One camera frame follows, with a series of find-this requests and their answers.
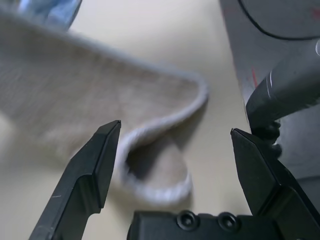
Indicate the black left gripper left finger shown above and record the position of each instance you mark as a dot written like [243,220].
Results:
[75,187]

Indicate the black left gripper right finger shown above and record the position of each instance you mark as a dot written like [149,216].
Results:
[265,175]

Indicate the beige towel with white trim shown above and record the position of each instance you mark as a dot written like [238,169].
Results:
[75,82]

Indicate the blue folded towel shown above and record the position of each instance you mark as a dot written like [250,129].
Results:
[50,12]

